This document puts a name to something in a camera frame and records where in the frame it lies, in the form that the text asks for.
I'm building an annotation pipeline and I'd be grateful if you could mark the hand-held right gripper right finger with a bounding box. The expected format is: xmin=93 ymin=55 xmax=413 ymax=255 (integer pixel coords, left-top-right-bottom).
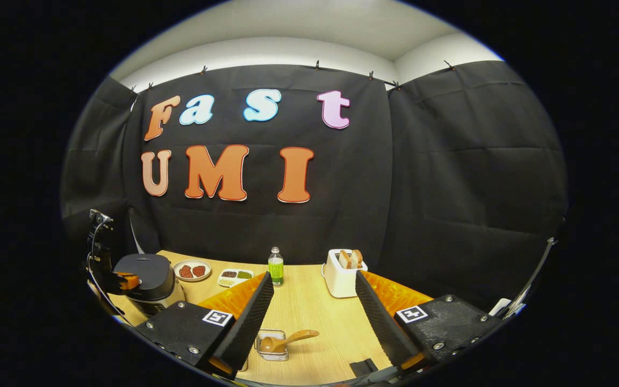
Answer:
xmin=355 ymin=270 xmax=503 ymax=377

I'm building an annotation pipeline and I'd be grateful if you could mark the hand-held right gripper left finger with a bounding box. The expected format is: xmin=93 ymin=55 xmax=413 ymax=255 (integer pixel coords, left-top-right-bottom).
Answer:
xmin=133 ymin=271 xmax=275 ymax=381

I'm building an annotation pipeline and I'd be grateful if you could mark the black rice cooker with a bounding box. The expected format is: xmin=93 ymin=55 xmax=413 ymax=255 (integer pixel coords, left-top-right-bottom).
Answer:
xmin=113 ymin=254 xmax=186 ymax=317

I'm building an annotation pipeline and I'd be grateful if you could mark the clear chopstick holder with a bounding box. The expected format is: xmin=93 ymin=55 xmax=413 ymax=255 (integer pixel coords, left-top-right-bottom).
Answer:
xmin=256 ymin=329 xmax=290 ymax=362

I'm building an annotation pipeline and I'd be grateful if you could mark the wooden spoon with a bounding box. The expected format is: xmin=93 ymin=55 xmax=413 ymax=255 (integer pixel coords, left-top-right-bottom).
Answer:
xmin=260 ymin=329 xmax=320 ymax=354

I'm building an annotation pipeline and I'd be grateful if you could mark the white divided bean dish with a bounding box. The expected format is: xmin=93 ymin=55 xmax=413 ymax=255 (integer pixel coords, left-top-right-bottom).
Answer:
xmin=217 ymin=268 xmax=255 ymax=288

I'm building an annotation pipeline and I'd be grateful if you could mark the green drink bottle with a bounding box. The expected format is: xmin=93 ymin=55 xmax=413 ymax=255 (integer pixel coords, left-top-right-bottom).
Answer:
xmin=268 ymin=247 xmax=284 ymax=286

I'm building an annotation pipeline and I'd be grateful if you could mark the white toaster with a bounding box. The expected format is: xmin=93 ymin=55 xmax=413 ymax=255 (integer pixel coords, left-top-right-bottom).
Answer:
xmin=321 ymin=248 xmax=368 ymax=298

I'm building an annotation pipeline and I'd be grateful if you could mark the white round plate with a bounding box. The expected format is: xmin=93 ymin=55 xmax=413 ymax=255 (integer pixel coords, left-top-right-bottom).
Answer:
xmin=172 ymin=260 xmax=212 ymax=282

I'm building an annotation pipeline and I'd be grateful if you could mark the white board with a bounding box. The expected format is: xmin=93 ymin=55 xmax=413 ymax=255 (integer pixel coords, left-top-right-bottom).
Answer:
xmin=490 ymin=297 xmax=528 ymax=318

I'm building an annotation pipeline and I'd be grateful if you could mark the black backdrop cloth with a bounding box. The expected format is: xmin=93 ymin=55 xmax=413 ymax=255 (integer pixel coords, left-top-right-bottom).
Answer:
xmin=60 ymin=60 xmax=568 ymax=318

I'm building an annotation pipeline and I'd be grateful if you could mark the row of black cloth clips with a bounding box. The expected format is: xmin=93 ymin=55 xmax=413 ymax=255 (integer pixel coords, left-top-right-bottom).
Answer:
xmin=128 ymin=60 xmax=456 ymax=92

